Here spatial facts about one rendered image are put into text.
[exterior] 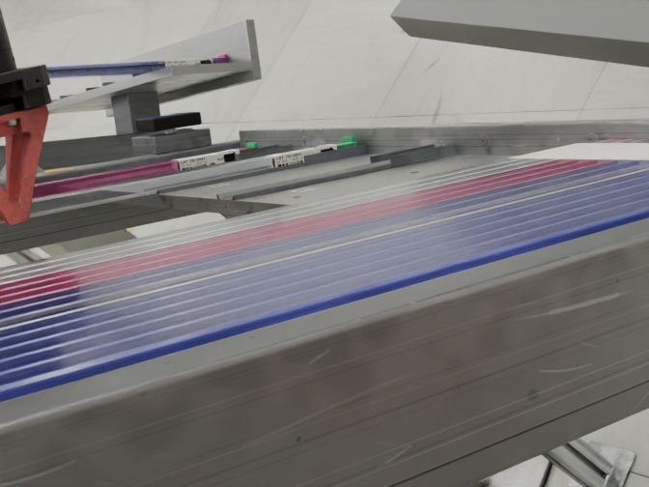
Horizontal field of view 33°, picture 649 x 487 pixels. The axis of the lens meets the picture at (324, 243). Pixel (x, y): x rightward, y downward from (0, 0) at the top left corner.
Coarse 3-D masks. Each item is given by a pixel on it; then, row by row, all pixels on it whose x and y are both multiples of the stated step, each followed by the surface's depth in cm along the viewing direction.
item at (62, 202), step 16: (336, 144) 89; (352, 144) 90; (240, 160) 85; (256, 160) 85; (272, 160) 85; (160, 176) 81; (176, 176) 81; (192, 176) 82; (208, 176) 82; (224, 176) 83; (80, 192) 77; (96, 192) 77; (112, 192) 78; (128, 192) 79; (144, 192) 79; (32, 208) 75; (48, 208) 75; (64, 208) 76
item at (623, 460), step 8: (224, 216) 113; (232, 216) 114; (600, 448) 148; (608, 448) 147; (616, 448) 146; (608, 456) 147; (616, 456) 146; (624, 456) 145; (632, 456) 144; (616, 464) 145; (624, 464) 144; (632, 464) 144; (616, 472) 144; (624, 472) 144; (616, 480) 144; (624, 480) 143
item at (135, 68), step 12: (216, 60) 120; (48, 72) 108; (60, 72) 109; (72, 72) 110; (84, 72) 110; (96, 72) 111; (108, 72) 112; (120, 72) 113; (132, 72) 114; (144, 72) 115
